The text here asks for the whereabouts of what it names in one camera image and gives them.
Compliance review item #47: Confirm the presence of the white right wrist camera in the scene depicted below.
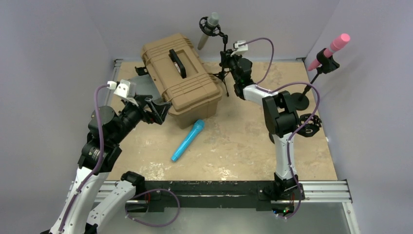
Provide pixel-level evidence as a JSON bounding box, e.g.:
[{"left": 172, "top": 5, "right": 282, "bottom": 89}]
[{"left": 230, "top": 40, "right": 248, "bottom": 57}]

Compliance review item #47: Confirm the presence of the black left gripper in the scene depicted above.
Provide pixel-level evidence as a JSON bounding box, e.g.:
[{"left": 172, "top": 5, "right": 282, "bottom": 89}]
[{"left": 112, "top": 94, "right": 171, "bottom": 144}]

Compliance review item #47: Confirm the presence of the black tripod microphone stand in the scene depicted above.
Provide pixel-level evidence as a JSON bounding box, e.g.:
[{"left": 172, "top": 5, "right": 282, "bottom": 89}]
[{"left": 199, "top": 17, "right": 233, "bottom": 97}]

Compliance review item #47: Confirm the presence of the blue microphone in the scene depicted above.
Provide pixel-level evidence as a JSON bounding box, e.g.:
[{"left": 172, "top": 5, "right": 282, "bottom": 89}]
[{"left": 171, "top": 119, "right": 205, "bottom": 162}]

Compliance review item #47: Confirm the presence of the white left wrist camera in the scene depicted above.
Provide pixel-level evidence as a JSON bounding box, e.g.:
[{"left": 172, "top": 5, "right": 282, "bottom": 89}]
[{"left": 107, "top": 79, "right": 136, "bottom": 99}]

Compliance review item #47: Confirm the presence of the pink microphone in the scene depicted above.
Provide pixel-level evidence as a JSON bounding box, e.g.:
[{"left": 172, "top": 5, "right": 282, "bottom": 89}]
[{"left": 307, "top": 33, "right": 351, "bottom": 71}]

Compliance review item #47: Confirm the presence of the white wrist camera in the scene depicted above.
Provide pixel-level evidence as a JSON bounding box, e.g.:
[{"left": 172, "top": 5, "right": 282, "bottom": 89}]
[
  {"left": 107, "top": 79, "right": 136, "bottom": 99},
  {"left": 230, "top": 40, "right": 248, "bottom": 57}
]

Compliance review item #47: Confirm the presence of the black round-base shock-mount stand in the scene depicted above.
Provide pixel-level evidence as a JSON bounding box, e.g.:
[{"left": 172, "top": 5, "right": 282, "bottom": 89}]
[{"left": 267, "top": 114, "right": 322, "bottom": 144}]

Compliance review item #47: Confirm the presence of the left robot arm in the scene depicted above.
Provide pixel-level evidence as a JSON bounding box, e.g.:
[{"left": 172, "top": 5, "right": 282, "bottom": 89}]
[{"left": 45, "top": 95, "right": 171, "bottom": 234}]

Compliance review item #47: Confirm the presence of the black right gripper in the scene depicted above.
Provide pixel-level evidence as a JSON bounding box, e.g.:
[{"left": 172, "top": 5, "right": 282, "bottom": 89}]
[{"left": 220, "top": 49, "right": 242, "bottom": 84}]

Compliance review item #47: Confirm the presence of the grey silver microphone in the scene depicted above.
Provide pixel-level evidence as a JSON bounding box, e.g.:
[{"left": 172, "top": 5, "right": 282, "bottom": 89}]
[{"left": 197, "top": 12, "right": 219, "bottom": 50}]

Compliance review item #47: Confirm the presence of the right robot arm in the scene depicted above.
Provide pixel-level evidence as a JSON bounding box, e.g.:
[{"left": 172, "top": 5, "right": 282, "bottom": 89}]
[{"left": 220, "top": 49, "right": 299, "bottom": 198}]

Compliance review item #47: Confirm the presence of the black round-base clip stand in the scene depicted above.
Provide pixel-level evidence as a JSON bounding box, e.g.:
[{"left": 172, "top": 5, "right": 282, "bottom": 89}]
[{"left": 287, "top": 48, "right": 340, "bottom": 112}]

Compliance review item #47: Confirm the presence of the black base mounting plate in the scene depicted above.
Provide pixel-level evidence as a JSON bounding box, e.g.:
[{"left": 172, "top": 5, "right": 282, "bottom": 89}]
[{"left": 126, "top": 180, "right": 305, "bottom": 215}]

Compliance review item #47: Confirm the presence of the tan plastic toolbox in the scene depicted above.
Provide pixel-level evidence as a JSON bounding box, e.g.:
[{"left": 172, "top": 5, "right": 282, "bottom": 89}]
[{"left": 140, "top": 33, "right": 223, "bottom": 129}]

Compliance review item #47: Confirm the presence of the aluminium frame rail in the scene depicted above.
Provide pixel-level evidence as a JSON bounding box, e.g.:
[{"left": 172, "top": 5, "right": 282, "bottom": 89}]
[{"left": 94, "top": 180, "right": 352, "bottom": 203}]

